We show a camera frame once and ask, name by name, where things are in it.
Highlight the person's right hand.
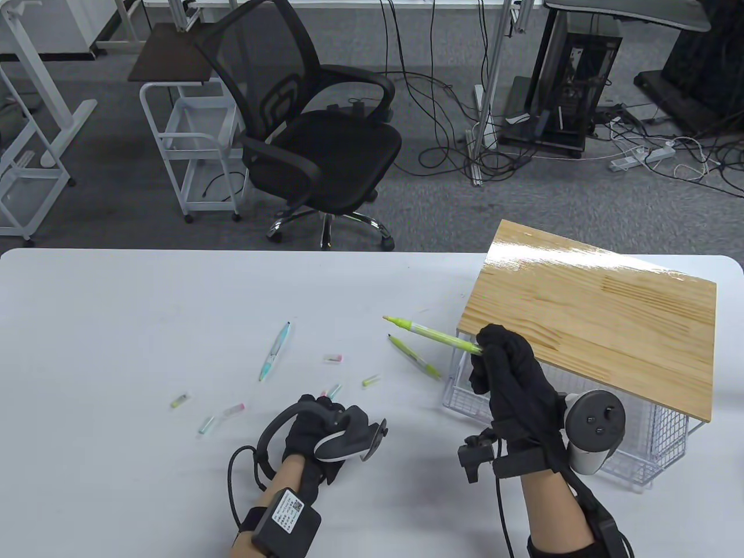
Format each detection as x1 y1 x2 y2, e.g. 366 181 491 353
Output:
470 324 568 459

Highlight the person's left hand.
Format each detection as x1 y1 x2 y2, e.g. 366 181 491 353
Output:
283 395 374 506

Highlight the teal double-ended highlighter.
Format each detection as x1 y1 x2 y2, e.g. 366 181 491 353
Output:
259 321 291 382

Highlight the green double-ended highlighter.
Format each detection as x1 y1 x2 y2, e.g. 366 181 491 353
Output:
388 334 443 382
382 315 484 356

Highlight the white wire basket wooden top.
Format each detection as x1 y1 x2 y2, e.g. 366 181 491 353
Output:
442 219 718 493

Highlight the person's left forearm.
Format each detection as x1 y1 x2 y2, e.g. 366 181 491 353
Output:
232 453 309 558

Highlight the person's right forearm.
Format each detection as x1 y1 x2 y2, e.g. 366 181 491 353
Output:
520 465 634 558

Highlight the grey black hand tracker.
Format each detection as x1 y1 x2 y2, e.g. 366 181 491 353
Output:
565 391 627 476
256 395 389 481

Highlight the black wrist-worn box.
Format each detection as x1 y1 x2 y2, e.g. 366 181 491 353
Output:
253 488 322 557

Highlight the white power strip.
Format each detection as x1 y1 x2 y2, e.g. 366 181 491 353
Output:
609 145 677 173

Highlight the black mesh office chair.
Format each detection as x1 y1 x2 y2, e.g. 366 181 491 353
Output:
194 0 403 252

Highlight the black computer tower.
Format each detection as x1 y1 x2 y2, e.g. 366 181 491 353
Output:
499 10 624 160

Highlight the black stand base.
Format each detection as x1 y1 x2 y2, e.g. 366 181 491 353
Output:
634 0 744 138

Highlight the white standing desk leg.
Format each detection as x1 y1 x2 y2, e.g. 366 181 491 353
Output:
0 0 98 169

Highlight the grey desk top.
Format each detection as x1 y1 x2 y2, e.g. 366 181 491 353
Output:
543 0 713 33

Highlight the white cart with brown top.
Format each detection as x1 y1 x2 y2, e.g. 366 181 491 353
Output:
128 23 246 224

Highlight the white cabinet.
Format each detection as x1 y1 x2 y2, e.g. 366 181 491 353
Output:
23 0 146 60

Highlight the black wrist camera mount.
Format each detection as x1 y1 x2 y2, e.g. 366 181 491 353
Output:
457 430 559 484

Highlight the black glove cable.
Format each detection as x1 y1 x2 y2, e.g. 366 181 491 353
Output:
493 441 517 558
227 445 274 531

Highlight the tangle of black floor cables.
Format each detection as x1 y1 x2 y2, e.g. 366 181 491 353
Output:
381 0 744 195

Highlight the aluminium frame leg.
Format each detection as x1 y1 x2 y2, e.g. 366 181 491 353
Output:
467 0 522 188

